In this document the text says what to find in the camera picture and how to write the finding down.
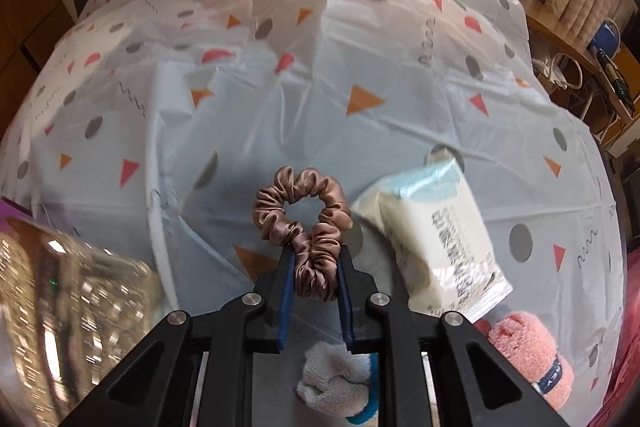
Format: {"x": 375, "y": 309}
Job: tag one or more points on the blue folding chair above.
{"x": 607, "y": 37}

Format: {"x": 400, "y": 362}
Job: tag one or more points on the patterned plastic tablecloth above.
{"x": 400, "y": 132}

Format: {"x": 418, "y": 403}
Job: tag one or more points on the white wet wipes pack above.
{"x": 440, "y": 237}

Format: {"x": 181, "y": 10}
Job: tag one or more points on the blue plush toy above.
{"x": 362, "y": 417}

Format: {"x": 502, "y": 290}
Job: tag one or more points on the pink dishcloth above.
{"x": 520, "y": 342}

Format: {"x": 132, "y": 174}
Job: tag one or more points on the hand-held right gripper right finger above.
{"x": 345, "y": 312}

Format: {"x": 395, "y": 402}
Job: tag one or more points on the wooden wardrobe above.
{"x": 30, "y": 32}

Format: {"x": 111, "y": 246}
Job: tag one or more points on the wooden desk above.
{"x": 545, "y": 19}

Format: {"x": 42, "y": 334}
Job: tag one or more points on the brown satin scrunchie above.
{"x": 320, "y": 257}

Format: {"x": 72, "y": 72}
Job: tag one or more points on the purple tissue box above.
{"x": 10, "y": 209}

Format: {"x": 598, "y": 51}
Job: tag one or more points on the white terry cloth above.
{"x": 330, "y": 377}

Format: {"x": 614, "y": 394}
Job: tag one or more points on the pink ruffled blanket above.
{"x": 630, "y": 307}

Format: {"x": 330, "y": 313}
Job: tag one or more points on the white tote bag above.
{"x": 542, "y": 67}

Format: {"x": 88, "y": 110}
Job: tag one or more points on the gold embossed tissue box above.
{"x": 75, "y": 307}

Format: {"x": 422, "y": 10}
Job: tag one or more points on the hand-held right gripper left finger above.
{"x": 286, "y": 307}

